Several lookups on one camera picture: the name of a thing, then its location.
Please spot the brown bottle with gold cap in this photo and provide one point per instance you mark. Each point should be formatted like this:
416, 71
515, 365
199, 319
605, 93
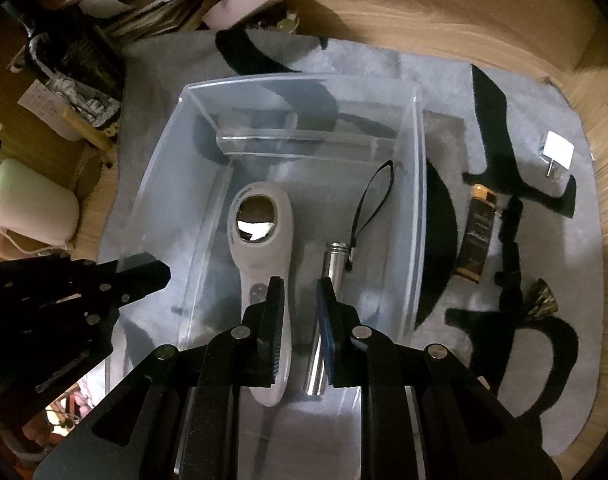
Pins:
476, 235

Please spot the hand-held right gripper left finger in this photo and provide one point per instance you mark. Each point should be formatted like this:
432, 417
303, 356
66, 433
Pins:
273, 332

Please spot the clear plastic storage bin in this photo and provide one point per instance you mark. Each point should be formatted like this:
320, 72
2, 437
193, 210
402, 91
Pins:
194, 240

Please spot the white note paper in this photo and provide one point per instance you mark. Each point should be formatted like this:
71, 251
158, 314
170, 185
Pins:
41, 105

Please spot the grey rug with black pattern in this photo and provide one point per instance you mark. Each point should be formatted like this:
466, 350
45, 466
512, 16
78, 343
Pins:
533, 125

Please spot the pile of papers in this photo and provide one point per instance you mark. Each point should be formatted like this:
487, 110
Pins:
149, 10

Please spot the white handheld massager device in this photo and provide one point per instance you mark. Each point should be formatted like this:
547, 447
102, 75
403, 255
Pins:
259, 265

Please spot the gold patterned small bell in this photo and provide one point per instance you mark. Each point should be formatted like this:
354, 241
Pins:
538, 302

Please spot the pink box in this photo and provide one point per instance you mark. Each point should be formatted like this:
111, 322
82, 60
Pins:
244, 2

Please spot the black and white printed box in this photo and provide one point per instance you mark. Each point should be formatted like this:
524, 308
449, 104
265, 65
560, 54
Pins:
91, 102

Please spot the pale yellow tube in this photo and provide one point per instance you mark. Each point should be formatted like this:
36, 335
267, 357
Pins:
86, 130

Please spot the white cylindrical jar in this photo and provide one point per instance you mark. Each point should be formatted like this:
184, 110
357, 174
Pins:
29, 205

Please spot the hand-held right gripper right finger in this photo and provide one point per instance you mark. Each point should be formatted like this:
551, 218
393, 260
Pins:
329, 332

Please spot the pink printed cloth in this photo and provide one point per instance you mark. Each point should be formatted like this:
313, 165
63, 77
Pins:
71, 405

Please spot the black book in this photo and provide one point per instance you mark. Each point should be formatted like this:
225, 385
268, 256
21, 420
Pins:
91, 57

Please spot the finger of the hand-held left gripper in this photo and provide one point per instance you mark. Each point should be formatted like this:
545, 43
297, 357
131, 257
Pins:
139, 277
84, 350

